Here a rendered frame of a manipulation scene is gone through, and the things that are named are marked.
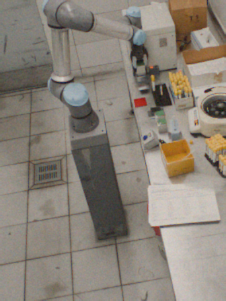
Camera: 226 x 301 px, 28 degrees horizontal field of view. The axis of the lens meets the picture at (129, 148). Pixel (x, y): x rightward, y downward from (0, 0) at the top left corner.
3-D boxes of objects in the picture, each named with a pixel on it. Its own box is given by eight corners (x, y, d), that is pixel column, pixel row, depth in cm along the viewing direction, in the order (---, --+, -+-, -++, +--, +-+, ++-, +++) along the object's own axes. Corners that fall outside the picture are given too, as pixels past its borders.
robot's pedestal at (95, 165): (98, 240, 297) (70, 150, 235) (95, 216, 311) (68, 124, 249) (128, 234, 298) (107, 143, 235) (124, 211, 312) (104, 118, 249)
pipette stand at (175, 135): (167, 134, 235) (167, 119, 228) (181, 132, 234) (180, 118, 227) (169, 147, 228) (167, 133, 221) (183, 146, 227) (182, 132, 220)
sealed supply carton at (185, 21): (168, 11, 321) (167, -13, 308) (201, 7, 320) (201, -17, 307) (172, 34, 300) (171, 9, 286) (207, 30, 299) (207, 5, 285)
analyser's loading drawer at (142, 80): (133, 70, 274) (132, 62, 270) (144, 68, 274) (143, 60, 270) (138, 90, 260) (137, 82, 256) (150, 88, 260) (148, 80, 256)
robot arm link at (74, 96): (77, 121, 224) (70, 101, 214) (63, 109, 232) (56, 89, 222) (96, 108, 228) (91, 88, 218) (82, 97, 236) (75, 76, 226)
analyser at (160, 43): (126, 51, 293) (121, 9, 271) (168, 44, 293) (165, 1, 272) (133, 78, 271) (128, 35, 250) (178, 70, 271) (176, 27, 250)
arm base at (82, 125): (69, 134, 233) (64, 120, 226) (72, 113, 243) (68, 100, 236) (97, 132, 231) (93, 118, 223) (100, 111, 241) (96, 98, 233)
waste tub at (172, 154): (160, 158, 223) (159, 144, 216) (186, 152, 224) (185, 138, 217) (167, 178, 214) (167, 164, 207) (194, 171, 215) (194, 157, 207)
